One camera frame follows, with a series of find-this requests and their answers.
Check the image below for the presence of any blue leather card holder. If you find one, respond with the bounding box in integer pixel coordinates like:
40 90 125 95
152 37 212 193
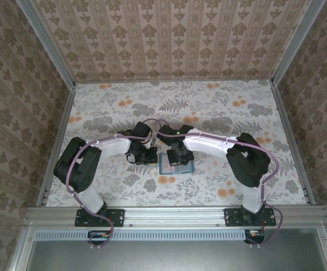
158 154 195 176

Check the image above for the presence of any floral table cover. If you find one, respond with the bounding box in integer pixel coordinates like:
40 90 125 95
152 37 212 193
43 80 308 207

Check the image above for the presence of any grey metal panel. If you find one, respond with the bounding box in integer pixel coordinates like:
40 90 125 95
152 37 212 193
7 225 327 271

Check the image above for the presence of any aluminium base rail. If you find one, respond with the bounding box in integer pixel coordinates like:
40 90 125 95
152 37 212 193
25 206 327 226

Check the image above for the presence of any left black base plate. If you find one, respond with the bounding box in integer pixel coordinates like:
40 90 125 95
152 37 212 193
74 208 125 228

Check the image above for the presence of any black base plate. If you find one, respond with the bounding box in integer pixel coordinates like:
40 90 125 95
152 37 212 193
224 208 277 228
74 208 125 228

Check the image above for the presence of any grey slotted cable duct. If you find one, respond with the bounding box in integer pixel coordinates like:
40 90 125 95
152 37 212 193
35 229 248 241

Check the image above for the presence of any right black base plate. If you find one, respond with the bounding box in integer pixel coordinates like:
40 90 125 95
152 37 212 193
224 208 277 228

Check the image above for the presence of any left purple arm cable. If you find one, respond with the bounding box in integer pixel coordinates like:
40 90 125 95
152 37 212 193
66 117 170 249

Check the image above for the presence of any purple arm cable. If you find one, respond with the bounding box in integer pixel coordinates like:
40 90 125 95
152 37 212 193
143 117 283 249
66 117 170 249

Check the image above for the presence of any left aluminium side rail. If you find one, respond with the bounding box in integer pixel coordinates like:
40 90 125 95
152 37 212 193
36 83 77 207

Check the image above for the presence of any aluminium side rail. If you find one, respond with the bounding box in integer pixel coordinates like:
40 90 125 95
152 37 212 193
36 83 77 207
270 81 316 206

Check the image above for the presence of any black wired connector box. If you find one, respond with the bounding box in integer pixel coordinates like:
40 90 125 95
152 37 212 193
244 229 266 244
87 230 111 245

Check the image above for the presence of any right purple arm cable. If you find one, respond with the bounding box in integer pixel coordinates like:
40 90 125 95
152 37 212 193
143 117 283 249

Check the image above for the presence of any right aluminium side rail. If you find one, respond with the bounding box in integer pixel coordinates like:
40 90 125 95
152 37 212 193
270 81 316 206

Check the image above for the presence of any left aluminium upright post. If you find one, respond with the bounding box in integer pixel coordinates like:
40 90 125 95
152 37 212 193
15 0 77 87

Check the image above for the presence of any aluminium upright post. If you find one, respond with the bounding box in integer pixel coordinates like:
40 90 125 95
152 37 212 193
270 0 327 85
15 0 77 87

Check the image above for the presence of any right aluminium upright post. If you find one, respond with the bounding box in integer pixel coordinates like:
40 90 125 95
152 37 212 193
270 0 327 85

